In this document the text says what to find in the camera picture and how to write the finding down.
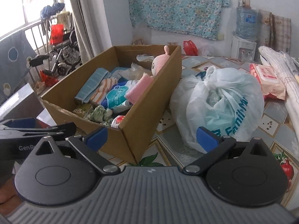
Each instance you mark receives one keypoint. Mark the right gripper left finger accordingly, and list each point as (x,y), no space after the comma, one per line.
(87,148)

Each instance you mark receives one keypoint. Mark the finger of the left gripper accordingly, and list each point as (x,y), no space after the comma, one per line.
(59,131)
(20,123)

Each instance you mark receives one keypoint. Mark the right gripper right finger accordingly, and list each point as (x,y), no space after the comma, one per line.
(215,146)

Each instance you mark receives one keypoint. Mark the blue checkered towel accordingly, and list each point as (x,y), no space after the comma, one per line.
(90,86)

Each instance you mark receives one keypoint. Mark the orange striped white towel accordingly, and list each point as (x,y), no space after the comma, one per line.
(101,92)

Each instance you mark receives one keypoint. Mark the blue bandage box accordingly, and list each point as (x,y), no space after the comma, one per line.
(118,69)

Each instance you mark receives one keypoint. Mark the cotton swab zip bag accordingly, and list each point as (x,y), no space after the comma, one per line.
(135,72)

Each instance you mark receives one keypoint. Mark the pink plush toy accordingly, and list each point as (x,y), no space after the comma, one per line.
(160,61)

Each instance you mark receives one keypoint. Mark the gold foil packet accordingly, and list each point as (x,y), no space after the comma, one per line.
(83,110)

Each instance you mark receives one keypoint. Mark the green floral scrunchie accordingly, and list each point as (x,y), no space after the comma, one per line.
(101,115)

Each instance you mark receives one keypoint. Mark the red white small packet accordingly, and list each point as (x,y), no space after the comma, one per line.
(116,121)

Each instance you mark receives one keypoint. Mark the brown cardboard box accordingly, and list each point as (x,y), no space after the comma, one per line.
(126,113)

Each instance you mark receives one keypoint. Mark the white plastic shopping bag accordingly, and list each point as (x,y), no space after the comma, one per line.
(227,102)

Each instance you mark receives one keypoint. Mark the blue tissue pack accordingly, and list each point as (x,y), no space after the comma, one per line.
(115,98)

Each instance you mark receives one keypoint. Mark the pink folded cloth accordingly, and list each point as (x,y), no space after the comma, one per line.
(135,93)

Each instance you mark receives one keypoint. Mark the grey blue cat tent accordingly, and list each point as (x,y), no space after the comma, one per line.
(15,49)

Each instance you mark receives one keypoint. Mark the pink wet wipes pack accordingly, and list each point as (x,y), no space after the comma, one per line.
(271,85)

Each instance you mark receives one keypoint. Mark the red plastic bag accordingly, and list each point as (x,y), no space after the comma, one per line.
(190,48)

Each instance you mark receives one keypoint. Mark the white water dispenser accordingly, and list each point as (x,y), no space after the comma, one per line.
(243,49)

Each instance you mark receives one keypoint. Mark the white window curtain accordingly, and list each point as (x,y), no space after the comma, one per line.
(91,27)

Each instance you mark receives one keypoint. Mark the white plaid blanket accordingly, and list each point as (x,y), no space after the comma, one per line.
(287,71)

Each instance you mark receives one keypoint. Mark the blue water jug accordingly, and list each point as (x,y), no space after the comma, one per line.
(246,23)

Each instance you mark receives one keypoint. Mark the plaid rolled mat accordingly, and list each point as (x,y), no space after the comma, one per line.
(281,33)

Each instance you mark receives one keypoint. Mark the floral rolled mat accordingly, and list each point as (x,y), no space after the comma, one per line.
(265,28)

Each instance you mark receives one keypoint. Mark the floral teal wall cloth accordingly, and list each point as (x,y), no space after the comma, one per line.
(199,18)

